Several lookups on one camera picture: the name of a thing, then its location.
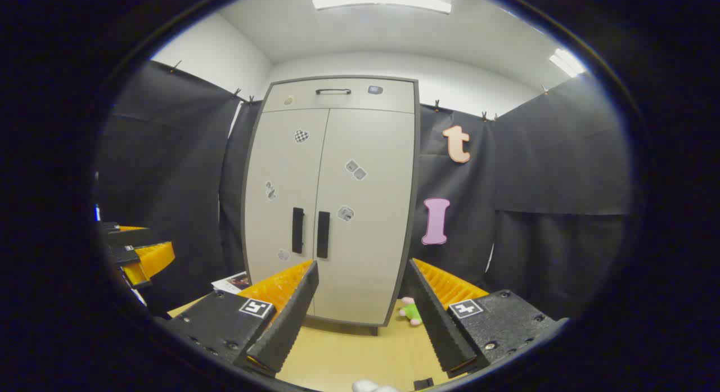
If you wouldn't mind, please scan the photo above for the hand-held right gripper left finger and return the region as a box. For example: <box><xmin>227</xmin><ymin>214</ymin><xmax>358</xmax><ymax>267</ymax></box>
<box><xmin>160</xmin><ymin>260</ymin><xmax>320</xmax><ymax>379</ymax></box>

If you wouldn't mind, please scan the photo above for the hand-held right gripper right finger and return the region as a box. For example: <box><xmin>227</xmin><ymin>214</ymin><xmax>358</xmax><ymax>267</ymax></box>
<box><xmin>404</xmin><ymin>258</ymin><xmax>568</xmax><ymax>380</ymax></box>

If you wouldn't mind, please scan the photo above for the black door handle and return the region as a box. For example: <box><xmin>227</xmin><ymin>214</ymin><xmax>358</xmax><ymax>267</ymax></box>
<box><xmin>316</xmin><ymin>211</ymin><xmax>331</xmax><ymax>259</ymax></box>
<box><xmin>291</xmin><ymin>207</ymin><xmax>305</xmax><ymax>254</ymax></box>

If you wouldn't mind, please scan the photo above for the cabinet door with square stickers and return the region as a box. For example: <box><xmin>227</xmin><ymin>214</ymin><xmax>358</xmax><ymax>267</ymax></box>
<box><xmin>312</xmin><ymin>108</ymin><xmax>416</xmax><ymax>325</ymax></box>

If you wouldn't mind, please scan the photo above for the cabinet door with checkered sticker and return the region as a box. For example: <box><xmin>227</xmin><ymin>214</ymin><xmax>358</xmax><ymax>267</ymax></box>
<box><xmin>245</xmin><ymin>108</ymin><xmax>330</xmax><ymax>317</ymax></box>

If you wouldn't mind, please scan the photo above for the grey double-door shoe cabinet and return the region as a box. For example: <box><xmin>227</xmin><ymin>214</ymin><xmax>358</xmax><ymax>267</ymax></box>
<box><xmin>241</xmin><ymin>75</ymin><xmax>421</xmax><ymax>336</ymax></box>

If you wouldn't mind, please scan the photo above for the grey cabinet drawer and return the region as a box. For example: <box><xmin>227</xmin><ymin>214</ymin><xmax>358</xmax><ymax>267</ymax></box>
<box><xmin>262</xmin><ymin>78</ymin><xmax>417</xmax><ymax>114</ymax></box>

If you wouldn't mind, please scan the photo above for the green and pink plush toy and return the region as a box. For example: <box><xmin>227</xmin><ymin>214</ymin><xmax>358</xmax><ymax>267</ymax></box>
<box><xmin>398</xmin><ymin>297</ymin><xmax>424</xmax><ymax>326</ymax></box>

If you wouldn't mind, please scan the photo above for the black backdrop cloth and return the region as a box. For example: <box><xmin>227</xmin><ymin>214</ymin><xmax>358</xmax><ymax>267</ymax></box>
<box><xmin>96</xmin><ymin>59</ymin><xmax>633</xmax><ymax>325</ymax></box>

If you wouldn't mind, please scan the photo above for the small ceiling light panel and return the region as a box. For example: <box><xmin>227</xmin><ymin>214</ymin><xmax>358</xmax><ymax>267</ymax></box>
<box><xmin>548</xmin><ymin>48</ymin><xmax>587</xmax><ymax>78</ymax></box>

